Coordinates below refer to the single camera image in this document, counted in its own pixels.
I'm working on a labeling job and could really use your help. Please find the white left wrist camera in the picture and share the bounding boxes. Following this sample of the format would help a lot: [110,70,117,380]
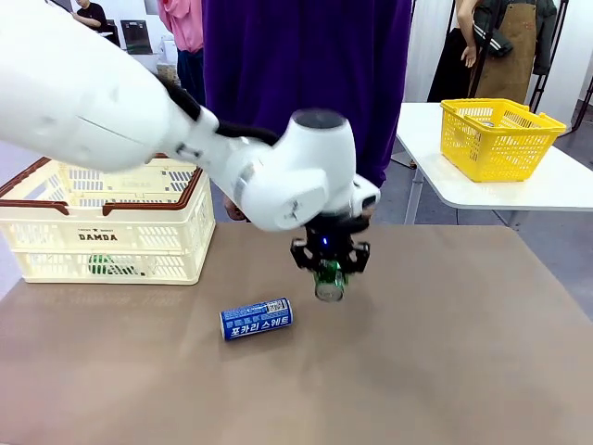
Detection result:
[350,178,383,219]

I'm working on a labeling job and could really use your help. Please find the person in purple sweater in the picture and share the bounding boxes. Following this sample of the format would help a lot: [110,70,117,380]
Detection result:
[201,0,414,223]

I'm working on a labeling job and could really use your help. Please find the brown apron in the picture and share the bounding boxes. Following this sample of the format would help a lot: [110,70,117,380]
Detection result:
[468,0,539,106]

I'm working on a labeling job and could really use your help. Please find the white side table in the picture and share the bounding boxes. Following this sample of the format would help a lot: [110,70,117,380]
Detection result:
[394,101,593,226]

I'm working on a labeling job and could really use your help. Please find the black chair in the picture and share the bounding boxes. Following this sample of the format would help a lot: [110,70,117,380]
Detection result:
[120,19,155,57]

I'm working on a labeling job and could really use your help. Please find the person in pink top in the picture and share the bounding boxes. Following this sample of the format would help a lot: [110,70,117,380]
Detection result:
[156,0,206,108]

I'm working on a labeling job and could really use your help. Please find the person's left forearm purple sleeve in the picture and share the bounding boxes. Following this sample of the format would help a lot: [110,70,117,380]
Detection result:
[359,87,409,189]

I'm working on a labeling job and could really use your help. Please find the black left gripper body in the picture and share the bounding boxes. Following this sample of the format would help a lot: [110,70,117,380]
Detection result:
[304,212,361,264]

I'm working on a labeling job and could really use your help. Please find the black jacket white stripes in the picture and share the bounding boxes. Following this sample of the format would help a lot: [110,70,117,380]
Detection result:
[472,0,558,75]

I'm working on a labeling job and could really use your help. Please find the cream shopping basket brown rim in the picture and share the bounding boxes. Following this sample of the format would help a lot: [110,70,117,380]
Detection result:
[0,154,218,286]

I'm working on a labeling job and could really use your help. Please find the seated person in black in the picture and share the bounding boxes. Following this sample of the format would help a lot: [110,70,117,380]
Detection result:
[72,0,115,34]

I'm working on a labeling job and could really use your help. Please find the black hanging garment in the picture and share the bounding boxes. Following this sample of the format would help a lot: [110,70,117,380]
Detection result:
[425,26,474,104]

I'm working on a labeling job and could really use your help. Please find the person's right hand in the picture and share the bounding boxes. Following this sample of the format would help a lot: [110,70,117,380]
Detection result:
[222,194,247,223]

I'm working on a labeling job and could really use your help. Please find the green drink can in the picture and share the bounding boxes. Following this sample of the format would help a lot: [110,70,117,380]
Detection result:
[313,259,349,303]
[86,253,143,278]

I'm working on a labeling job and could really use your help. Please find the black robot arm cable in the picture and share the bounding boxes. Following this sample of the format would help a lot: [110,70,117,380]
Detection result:
[159,76,280,146]

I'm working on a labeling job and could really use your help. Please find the black clothes rack stand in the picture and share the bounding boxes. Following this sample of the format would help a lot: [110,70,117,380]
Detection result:
[527,0,572,113]

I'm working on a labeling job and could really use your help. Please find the blue Pocari Sweat can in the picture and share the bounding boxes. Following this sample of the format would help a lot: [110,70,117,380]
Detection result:
[219,297,295,343]

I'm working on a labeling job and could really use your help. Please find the yellow plastic basket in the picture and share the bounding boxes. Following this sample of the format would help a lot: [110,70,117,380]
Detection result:
[439,97,568,184]

